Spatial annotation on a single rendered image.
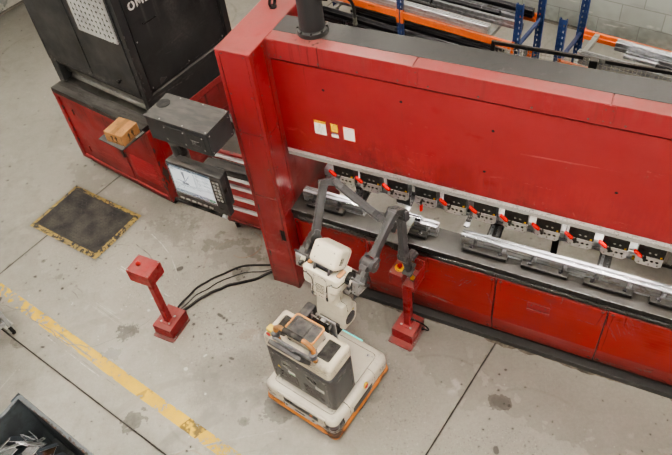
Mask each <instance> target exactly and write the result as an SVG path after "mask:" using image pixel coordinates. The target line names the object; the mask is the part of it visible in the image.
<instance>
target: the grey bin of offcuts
mask: <svg viewBox="0 0 672 455"><path fill-rule="evenodd" d="M10 402H11V403H10V404H9V406H8V407H7V408H6V409H5V410H4V411H3V412H2V413H1V414H0V455H94V454H93V453H92V452H90V451H89V450H88V449H86V448H85V447H84V446H83V445H82V444H80V443H79V442H78V441H77V440H76V439H74V438H73V437H72V436H71V435H69V434H68V433H67V432H66V431H65V430H63V429H62V428H61V427H60V426H59V425H57V424H56V423H55V422H54V421H52V420H51V419H50V418H49V417H48V416H46V415H45V414H44V413H43V412H41V411H40V410H39V409H38V408H37V407H35V406H34V405H33V404H32V403H31V402H29V401H28V400H27V399H26V398H25V397H23V396H22V395H21V394H20V393H19V392H18V393H17V394H16V396H15V397H14V398H13V399H12V400H11V401H10Z"/></svg>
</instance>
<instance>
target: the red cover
mask: <svg viewBox="0 0 672 455"><path fill-rule="evenodd" d="M265 42H266V47H267V52H268V57H270V58H275V59H280V60H285V61H290V62H295V63H299V64H304V65H309V66H314V67H319V68H324V69H329V70H334V71H339V72H344V73H349V74H354V75H359V76H363V77H368V78H373V79H378V80H383V81H388V82H393V83H398V84H403V85H408V86H413V87H418V88H422V89H427V90H432V91H437V92H442V93H447V94H452V95H457V96H462V97H467V98H472V99H477V100H481V101H486V102H491V103H496V104H501V105H506V106H511V107H516V108H521V109H526V110H531V111H536V112H540V113H545V114H550V115H555V116H560V117H565V118H570V119H575V120H580V121H585V122H590V123H595V124H599V125H604V126H605V125H606V126H609V127H614V128H619V129H624V130H629V131H634V132H639V133H644V134H649V135H654V136H658V137H663V138H668V139H672V104H667V103H662V102H657V101H651V100H646V99H641V98H635V97H630V96H624V95H619V94H615V95H614V94H613V93H608V92H603V91H598V90H592V89H587V88H582V87H576V86H571V85H565V84H560V83H555V82H549V81H544V80H539V79H533V78H528V77H523V76H517V75H512V74H506V73H501V72H496V71H490V70H485V69H480V68H474V67H469V66H464V65H458V64H453V63H447V62H442V61H437V60H431V59H426V58H421V57H419V58H418V57H415V56H410V55H405V54H399V53H394V52H388V51H383V50H378V49H372V48H367V47H362V46H356V45H351V44H346V43H340V42H335V41H329V40H324V39H316V40H305V39H302V38H300V37H299V36H298V35H297V34H292V33H287V32H281V31H276V30H272V31H271V32H270V33H269V35H268V36H267V37H266V38H265Z"/></svg>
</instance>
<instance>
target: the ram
mask: <svg viewBox="0 0 672 455"><path fill-rule="evenodd" d="M271 64H272V69H273V74H274V79H275V84H276V89H277V95H278V100H279V105H280V110H281V115H282V120H283V125H284V131H285V136H286V141H287V146H288V147H289V148H293V149H297V150H301V151H305V152H309V153H313V154H317V155H321V156H325V157H329V158H333V159H337V160H340V161H344V162H348V163H352V164H356V165H360V166H364V167H368V168H372V169H376V170H380V171H384V172H388V173H392V174H395V175H399V176H403V177H407V178H411V179H415V180H419V181H423V182H427V183H431V184H435V185H439V186H443V187H447V188H450V189H454V190H458V191H462V192H466V193H470V194H474V195H478V196H482V197H486V198H490V199H494V200H498V201H502V202H505V203H509V204H513V205H517V206H521V207H525V208H529V209H533V210H537V211H541V212H545V213H549V214H553V215H557V216H560V217H564V218H568V219H572V220H576V221H580V222H584V223H588V224H592V225H596V226H600V227H604V228H608V229H612V230H615V231H619V232H623V233H627V234H631V235H635V236H639V237H643V238H647V239H651V240H655V241H659V242H663V243H667V244H670V245H672V139H668V138H663V137H658V136H654V135H649V134H644V133H639V132H634V131H629V130H624V129H619V128H614V127H609V126H606V125H605V126H604V125H599V124H595V123H590V122H585V121H580V120H575V119H570V118H565V117H560V116H555V115H550V114H545V113H540V112H536V111H531V110H526V109H521V108H516V107H511V106H506V105H501V104H496V103H491V102H486V101H481V100H477V99H472V98H467V97H462V96H457V95H452V94H447V93H442V92H437V91H432V90H427V89H422V88H418V87H413V86H408V85H403V84H398V83H393V82H388V81H383V80H378V79H373V78H368V77H363V76H359V75H354V74H349V73H344V72H339V71H334V70H329V69H324V68H319V67H314V66H309V65H304V64H299V63H295V62H290V61H285V60H280V59H275V58H271ZM314 120H318V121H322V122H325V125H326V133H327V136H326V135H322V134H318V133H315V126H314ZM330 123H331V124H335V125H337V128H338V133H336V132H332V131H331V125H330ZM342 126H343V127H347V128H352V129H354V130H355V140H356V142H352V141H348V140H344V136H343V127H342ZM332 133H334V134H338V136H339V138H335V137H332ZM288 151H289V150H288ZM289 154H293V155H297V156H301V157H305V158H309V159H313V160H316V161H320V162H324V163H328V164H332V165H336V166H340V167H344V168H347V169H351V170H355V171H359V172H363V173H367V174H371V175H375V176H378V177H382V178H386V179H390V180H394V181H398V182H402V183H406V184H409V185H413V186H417V187H421V188H425V189H429V190H433V191H436V192H440V193H444V194H448V195H452V196H456V197H460V198H464V199H467V200H471V201H475V202H479V203H483V204H487V205H491V206H495V207H498V208H502V209H506V210H510V211H514V212H518V213H522V214H526V215H529V216H533V217H537V218H541V219H545V220H549V221H553V222H557V223H560V224H564V225H568V226H572V227H576V228H580V229H584V230H588V231H591V232H595V233H599V234H603V235H607V236H611V237H615V238H619V239H622V240H626V241H630V242H634V243H638V244H642V245H646V246H650V247H653V248H657V249H661V250H665V251H669V252H672V249H671V248H667V247H663V246H659V245H655V244H651V243H647V242H643V241H639V240H636V239H632V238H628V237H624V236H620V235H616V234H612V233H608V232H604V231H600V230H597V229H593V228H589V227H585V226H581V225H577V224H573V223H569V222H565V221H561V220H558V219H554V218H550V217H546V216H542V215H538V214H534V213H530V212H526V211H522V210H519V209H515V208H511V207H507V206H503V205H499V204H495V203H491V202H487V201H484V200H480V199H476V198H472V197H468V196H464V195H460V194H456V193H452V192H448V191H445V190H441V189H437V188H433V187H429V186H425V185H421V184H417V183H413V182H409V181H406V180H402V179H398V178H394V177H390V176H386V175H382V174H378V173H374V172H370V171H367V170H363V169H359V168H355V167H351V166H347V165H343V164H339V163H335V162H331V161H328V160H324V159H320V158H316V157H312V156H308V155H304V154H300V153H296V152H292V151H289Z"/></svg>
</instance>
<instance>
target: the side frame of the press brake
mask: <svg viewBox="0 0 672 455"><path fill-rule="evenodd" d="M276 5H277V8H275V9H270V8H269V6H268V0H261V1H260V2H259V3H258V4H257V5H256V6H255V7H254V8H253V9H252V10H251V11H250V12H249V13H248V14H247V15H246V16H245V17H244V18H243V19H242V20H241V21H240V22H239V23H238V24H237V25H236V26H235V27H234V28H233V29H232V30H231V31H230V33H229V34H228V35H227V36H226V37H225V38H224V39H223V40H222V41H221V42H220V43H219V44H218V45H217V46H216V47H215V48H214V52H215V56H216V59H217V63H218V67H219V71H220V75H221V78H222V82H223V86H224V90H225V94H226V97H227V101H228V105H229V109H230V113H231V116H232V120H233V124H234V128H235V132H236V135H237V139H238V143H239V147H240V151H241V155H242V158H243V162H244V166H245V170H246V174H247V177H248V181H249V185H250V189H251V193H252V196H253V200H254V204H255V208H256V212H257V215H258V219H259V223H260V227H261V231H262V235H263V238H264V242H265V246H266V250H267V254H268V257H269V261H270V265H271V269H272V273H273V276H274V280H278V281H281V282H284V283H287V284H290V285H293V286H296V287H297V288H301V286H302V284H303V283H304V281H305V279H304V272H303V267H300V266H298V265H296V257H295V251H294V249H299V248H300V244H299V239H298V234H297V230H296V225H295V220H294V216H293V213H292V211H291V208H292V207H293V205H294V204H295V202H296V201H297V199H298V198H299V196H300V195H301V193H302V192H303V189H304V188H305V187H306V186H309V187H313V188H317V189H318V180H319V179H322V178H325V173H324V168H325V166H326V165H327V163H324V162H320V161H316V160H313V159H309V158H305V157H301V156H297V155H293V154H289V151H288V146H287V141H286V136H285V131H284V125H283V120H282V115H281V110H280V105H279V100H278V95H277V89H276V84H275V79H274V74H273V69H272V64H271V58H270V57H268V52H267V47H266V42H265V38H266V37H267V36H268V35H269V33H270V32H271V31H272V30H273V29H274V28H275V26H276V25H277V24H278V23H279V22H280V21H281V20H282V19H283V18H284V17H285V15H291V16H297V17H298V14H297V7H296V1H295V0H276Z"/></svg>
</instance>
